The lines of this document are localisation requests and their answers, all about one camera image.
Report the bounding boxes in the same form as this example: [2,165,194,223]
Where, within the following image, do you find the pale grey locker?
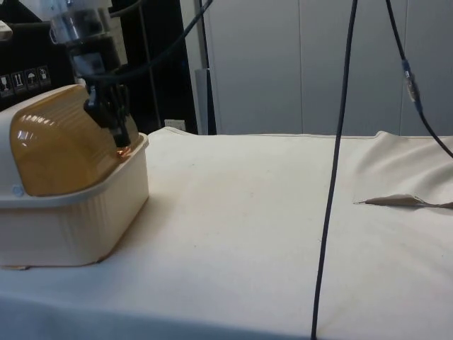
[196,0,301,136]

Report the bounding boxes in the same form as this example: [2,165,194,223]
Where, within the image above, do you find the rounded box lid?
[0,84,141,198]

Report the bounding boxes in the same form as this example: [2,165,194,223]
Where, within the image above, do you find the black cable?
[384,0,453,157]
[310,0,359,340]
[84,0,214,81]

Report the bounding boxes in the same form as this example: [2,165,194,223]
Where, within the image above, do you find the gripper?
[68,38,131,148]

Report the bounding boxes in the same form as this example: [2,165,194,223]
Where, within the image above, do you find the cream box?
[0,132,151,269]

